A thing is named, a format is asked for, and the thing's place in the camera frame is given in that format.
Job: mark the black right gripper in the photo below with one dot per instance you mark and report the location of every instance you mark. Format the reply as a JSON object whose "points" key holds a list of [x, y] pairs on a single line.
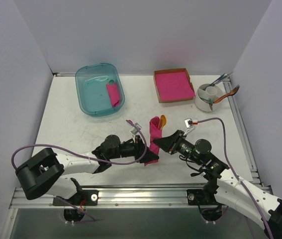
{"points": [[174, 141]]}

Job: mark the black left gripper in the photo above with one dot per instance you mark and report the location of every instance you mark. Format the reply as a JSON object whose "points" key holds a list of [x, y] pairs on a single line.
{"points": [[140, 148]]}

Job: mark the pink paper napkin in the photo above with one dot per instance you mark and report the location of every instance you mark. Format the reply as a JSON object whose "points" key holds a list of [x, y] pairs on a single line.
{"points": [[155, 133]]}

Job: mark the orange plastic spoon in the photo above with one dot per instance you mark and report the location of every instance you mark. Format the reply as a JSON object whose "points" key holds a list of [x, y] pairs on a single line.
{"points": [[162, 122]]}

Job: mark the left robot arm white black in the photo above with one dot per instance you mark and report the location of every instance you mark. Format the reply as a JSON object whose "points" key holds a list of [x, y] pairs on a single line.
{"points": [[47, 172]]}

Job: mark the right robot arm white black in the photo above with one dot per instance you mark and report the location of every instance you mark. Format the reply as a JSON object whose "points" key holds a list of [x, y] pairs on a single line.
{"points": [[224, 187]]}

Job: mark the brown cardboard napkin tray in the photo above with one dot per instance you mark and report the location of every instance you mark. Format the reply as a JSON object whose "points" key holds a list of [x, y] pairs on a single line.
{"points": [[173, 85]]}

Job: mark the pink napkin stack in tray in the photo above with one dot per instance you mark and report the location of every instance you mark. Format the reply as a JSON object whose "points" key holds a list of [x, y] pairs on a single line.
{"points": [[174, 85]]}

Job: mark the rolled pink napkin in bin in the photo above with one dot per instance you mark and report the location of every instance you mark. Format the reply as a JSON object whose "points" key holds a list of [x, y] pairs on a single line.
{"points": [[113, 94]]}

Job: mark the white utensil holder cup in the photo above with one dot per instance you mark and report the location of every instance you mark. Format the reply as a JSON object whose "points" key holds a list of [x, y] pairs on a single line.
{"points": [[206, 96]]}

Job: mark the teal transparent plastic bin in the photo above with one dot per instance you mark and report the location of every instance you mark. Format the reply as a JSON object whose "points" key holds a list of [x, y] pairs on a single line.
{"points": [[92, 94]]}

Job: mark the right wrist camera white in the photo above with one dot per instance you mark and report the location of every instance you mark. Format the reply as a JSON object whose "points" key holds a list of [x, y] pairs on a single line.
{"points": [[190, 126]]}

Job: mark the aluminium front rail frame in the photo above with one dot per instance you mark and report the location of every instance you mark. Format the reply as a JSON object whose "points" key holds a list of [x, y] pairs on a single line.
{"points": [[125, 213]]}

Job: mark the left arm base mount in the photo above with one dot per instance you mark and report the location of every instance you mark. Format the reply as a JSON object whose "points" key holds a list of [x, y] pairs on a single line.
{"points": [[77, 213]]}

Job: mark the aluminium right side rail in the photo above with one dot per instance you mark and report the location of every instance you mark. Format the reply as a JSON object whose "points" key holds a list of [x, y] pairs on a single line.
{"points": [[245, 141]]}

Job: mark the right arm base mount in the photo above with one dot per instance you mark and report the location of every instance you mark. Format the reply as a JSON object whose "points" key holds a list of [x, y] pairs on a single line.
{"points": [[210, 210]]}

